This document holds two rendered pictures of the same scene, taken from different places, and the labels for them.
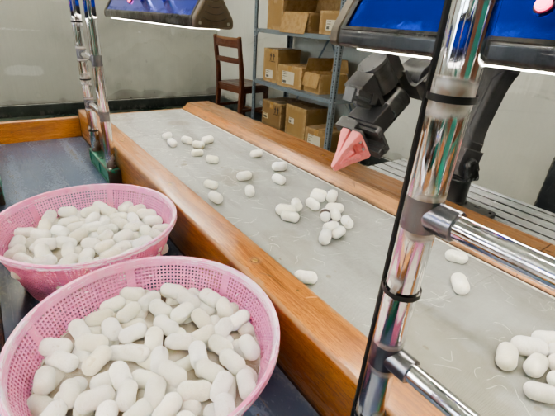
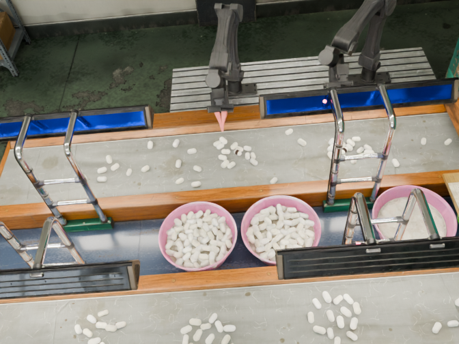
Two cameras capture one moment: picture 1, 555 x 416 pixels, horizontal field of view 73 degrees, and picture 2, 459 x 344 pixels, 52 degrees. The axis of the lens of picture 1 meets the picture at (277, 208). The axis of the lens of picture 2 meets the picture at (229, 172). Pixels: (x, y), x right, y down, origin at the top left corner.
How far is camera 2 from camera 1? 1.36 m
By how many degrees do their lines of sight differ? 44
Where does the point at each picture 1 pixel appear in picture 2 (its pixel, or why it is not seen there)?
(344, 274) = (276, 168)
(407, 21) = (289, 109)
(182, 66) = not seen: outside the picture
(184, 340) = (282, 223)
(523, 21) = (322, 105)
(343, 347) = (311, 188)
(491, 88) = (233, 38)
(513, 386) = not seen: hidden behind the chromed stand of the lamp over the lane
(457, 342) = (319, 161)
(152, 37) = not seen: outside the picture
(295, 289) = (282, 186)
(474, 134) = (236, 61)
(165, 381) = (294, 232)
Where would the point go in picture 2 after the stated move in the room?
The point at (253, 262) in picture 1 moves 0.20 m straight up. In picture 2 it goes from (261, 191) to (260, 155)
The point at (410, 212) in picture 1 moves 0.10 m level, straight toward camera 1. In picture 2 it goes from (337, 161) to (359, 181)
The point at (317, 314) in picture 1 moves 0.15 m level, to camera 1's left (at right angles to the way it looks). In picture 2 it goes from (296, 187) to (274, 217)
